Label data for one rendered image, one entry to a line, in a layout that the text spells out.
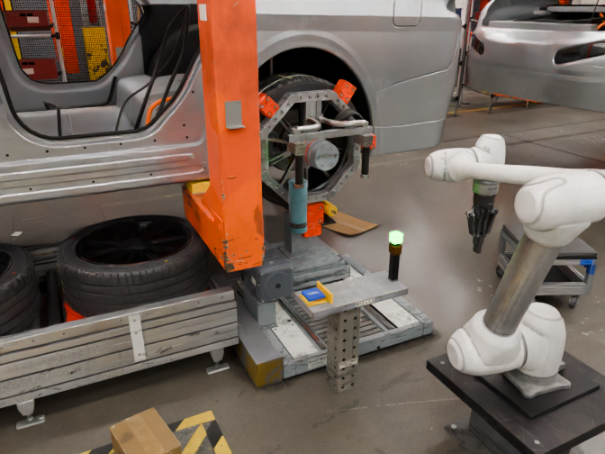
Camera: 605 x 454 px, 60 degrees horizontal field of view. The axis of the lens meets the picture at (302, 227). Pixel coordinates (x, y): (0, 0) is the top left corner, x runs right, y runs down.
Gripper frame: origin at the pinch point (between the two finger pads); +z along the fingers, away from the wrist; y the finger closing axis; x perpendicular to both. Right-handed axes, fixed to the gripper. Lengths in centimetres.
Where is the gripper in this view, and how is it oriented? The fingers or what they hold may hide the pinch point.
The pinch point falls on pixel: (477, 243)
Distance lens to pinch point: 208.8
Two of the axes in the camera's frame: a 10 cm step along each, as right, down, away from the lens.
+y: 9.5, -1.3, 2.8
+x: -3.1, -3.7, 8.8
